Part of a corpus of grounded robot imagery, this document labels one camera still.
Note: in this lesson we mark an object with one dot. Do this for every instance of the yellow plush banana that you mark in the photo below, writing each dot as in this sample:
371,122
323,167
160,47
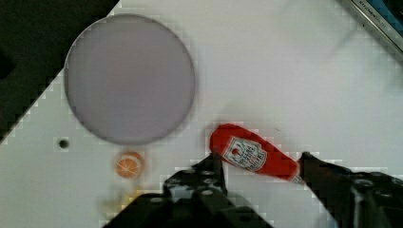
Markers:
112,208

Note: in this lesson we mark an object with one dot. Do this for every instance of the lilac round plate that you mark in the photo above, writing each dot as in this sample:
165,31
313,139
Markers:
129,79

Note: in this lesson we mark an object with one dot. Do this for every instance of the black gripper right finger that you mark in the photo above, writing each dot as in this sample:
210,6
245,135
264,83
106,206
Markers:
354,199

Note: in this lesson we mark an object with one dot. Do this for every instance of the red plush ketchup bottle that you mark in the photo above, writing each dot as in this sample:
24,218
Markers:
247,150

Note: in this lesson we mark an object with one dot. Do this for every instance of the orange slice toy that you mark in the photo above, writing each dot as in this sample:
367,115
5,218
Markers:
130,165

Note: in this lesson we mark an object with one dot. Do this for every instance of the silver toaster oven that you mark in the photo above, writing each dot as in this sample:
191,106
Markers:
383,19

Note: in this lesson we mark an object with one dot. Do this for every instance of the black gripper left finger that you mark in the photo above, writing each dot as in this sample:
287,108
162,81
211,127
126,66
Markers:
198,192

